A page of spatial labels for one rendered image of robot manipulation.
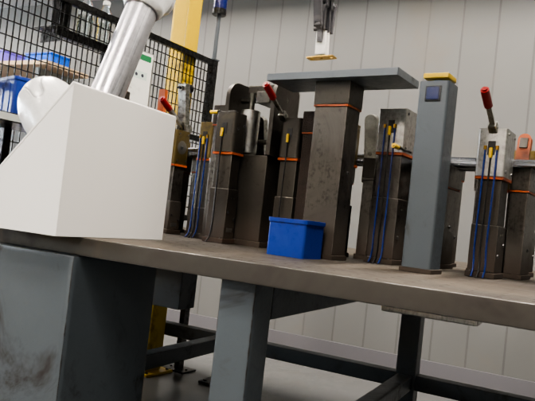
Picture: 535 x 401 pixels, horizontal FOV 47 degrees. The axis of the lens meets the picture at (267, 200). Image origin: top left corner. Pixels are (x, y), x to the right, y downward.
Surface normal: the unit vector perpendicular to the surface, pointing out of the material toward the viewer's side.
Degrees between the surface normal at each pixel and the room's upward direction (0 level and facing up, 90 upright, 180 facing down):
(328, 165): 90
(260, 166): 90
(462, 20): 90
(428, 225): 90
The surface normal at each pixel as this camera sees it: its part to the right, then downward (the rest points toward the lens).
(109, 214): 0.89, 0.08
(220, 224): -0.55, -0.09
